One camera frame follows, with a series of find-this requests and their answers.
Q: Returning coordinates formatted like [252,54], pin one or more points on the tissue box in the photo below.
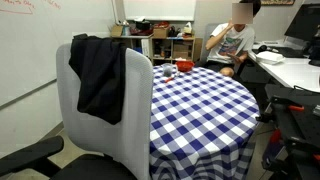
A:
[187,29]

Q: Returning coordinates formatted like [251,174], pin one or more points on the blue checkered round table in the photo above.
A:
[200,116]

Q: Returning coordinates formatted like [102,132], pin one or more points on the small tilted cardboard box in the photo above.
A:
[116,31]

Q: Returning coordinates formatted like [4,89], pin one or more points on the black computer monitor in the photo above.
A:
[305,23]

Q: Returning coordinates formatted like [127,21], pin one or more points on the large wall whiteboard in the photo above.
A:
[26,50]

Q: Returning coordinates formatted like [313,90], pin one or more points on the wooden shelf unit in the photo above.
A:
[171,39]

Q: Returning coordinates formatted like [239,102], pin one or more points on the black chair armrest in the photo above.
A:
[30,153]

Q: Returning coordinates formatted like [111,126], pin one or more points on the white projection board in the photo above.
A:
[160,9]

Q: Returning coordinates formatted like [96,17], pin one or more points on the open cardboard box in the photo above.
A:
[161,32]

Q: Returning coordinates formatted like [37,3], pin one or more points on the grey plastic cup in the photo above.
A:
[167,70]

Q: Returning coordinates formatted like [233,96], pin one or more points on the flat cardboard box in shelf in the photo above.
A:
[180,55]

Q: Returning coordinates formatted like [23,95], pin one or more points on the black office chair seat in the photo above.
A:
[90,168]

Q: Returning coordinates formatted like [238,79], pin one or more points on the black headphones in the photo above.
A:
[262,48]

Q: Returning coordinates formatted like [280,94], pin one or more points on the white stacked containers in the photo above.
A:
[269,57]

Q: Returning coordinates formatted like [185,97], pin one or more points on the grey office chair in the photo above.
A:
[133,133]
[208,33]

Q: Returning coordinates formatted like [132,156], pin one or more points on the red marker pen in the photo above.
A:
[169,79]

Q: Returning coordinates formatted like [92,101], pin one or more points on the red bowl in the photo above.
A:
[185,65]

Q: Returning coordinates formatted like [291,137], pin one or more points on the framed picture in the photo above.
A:
[276,2]

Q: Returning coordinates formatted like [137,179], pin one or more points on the black cloth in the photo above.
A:
[100,83]

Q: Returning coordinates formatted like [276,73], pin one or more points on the black pot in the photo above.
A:
[142,25]

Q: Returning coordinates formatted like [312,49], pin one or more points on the seated person white t-shirt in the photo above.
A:
[230,45]

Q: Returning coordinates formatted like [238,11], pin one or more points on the black keyboard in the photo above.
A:
[286,52]

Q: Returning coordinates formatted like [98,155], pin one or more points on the black robot cart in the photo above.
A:
[300,133]

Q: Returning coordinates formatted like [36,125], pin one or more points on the white desk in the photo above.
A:
[293,73]

